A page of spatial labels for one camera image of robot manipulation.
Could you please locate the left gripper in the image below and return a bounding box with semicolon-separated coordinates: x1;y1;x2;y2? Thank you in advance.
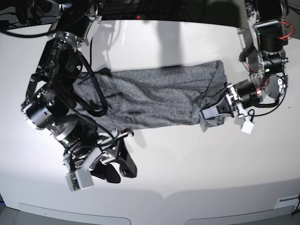
199;80;262;120

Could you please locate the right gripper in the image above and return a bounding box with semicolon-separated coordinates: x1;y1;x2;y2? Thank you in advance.
60;126;137;184

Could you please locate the grey long-sleeve T-shirt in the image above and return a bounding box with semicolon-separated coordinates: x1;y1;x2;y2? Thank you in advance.
72;60;229;133

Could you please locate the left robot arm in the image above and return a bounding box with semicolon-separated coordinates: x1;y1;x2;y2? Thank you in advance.
200;0;295;120

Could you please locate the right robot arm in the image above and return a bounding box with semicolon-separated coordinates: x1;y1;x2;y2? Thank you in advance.
21;0;137;189

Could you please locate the black power strip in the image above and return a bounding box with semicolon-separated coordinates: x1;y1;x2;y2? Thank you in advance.
102;13;164;21

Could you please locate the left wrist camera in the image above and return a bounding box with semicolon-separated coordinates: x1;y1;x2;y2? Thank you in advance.
240;118;255;134

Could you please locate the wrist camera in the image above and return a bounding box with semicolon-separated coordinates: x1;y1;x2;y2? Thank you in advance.
65;168;94;192
240;118;255;134

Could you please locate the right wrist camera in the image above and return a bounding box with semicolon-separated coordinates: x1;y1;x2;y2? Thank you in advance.
65;168;94;192

